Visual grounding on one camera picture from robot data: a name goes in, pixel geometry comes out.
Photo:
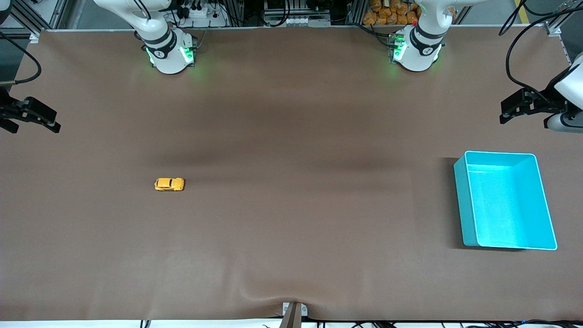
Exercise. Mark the cyan plastic bin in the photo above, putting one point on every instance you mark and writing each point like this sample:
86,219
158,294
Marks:
505,205

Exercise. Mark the white power strip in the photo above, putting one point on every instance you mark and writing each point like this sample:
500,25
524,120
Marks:
205,13

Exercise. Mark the brown table mat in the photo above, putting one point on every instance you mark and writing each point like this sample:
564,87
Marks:
291,136

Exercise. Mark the orange packaged goods pile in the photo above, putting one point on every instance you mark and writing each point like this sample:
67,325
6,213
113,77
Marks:
387,13

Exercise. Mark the yellow beetle toy car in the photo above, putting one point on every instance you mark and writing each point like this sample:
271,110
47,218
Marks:
169,184

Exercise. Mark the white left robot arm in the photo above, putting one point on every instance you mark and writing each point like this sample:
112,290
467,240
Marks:
416,54

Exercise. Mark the metal mat clamp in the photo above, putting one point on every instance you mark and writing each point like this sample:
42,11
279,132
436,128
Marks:
287,310

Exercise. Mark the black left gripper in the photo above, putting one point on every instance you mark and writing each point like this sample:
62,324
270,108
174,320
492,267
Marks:
548,103

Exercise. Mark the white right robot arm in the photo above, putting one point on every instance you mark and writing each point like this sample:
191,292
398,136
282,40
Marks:
166,54

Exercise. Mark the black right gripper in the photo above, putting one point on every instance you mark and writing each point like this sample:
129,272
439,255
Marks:
6,111

